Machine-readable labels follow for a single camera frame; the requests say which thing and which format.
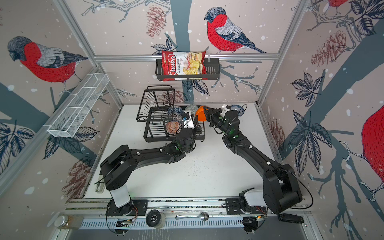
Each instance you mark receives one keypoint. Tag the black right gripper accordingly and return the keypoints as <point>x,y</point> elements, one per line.
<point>214,116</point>

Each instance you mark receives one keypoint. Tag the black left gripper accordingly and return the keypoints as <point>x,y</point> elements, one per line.
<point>197,128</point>

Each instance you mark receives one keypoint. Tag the orange plastic bowl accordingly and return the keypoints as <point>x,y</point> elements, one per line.
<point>200,114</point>

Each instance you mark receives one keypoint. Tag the red orange patterned bowl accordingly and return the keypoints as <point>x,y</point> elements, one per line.
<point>173,127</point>

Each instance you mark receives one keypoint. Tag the blue floral white bowl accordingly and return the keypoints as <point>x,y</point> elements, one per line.
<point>239,109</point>

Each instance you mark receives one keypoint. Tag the blue triangle patterned bowl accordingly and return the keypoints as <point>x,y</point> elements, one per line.
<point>175,110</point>

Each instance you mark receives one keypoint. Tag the black wire dish rack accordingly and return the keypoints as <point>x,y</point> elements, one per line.
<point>153,111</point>

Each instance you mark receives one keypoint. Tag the brown white patterned bowl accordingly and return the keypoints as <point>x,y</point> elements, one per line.
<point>177,118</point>

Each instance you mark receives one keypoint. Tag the green patterned bowl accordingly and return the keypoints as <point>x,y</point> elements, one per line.
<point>192,108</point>

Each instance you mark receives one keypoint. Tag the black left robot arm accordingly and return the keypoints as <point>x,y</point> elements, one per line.
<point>118,166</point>

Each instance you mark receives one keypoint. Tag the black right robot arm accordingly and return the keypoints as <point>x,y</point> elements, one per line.
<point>281,189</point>

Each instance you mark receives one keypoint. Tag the red cassava chips bag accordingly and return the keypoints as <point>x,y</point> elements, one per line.
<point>182,63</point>

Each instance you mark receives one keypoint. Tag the metal spoon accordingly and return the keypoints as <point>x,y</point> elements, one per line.
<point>204,216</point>

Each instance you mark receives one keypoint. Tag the black remote device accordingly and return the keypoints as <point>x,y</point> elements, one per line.
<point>289,218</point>

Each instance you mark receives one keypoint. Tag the glass jar metal lid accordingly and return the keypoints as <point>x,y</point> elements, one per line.
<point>68,222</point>

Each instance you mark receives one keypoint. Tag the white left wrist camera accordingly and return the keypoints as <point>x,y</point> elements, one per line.
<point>188,120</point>

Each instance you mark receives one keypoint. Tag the dark wall shelf basket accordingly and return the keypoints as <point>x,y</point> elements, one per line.
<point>212,68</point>

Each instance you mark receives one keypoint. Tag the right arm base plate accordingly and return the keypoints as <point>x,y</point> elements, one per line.
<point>237,207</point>

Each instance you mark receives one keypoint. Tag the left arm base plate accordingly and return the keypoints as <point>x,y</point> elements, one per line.
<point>133,208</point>

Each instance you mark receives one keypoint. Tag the white wire mesh basket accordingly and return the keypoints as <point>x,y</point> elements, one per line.
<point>75,112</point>

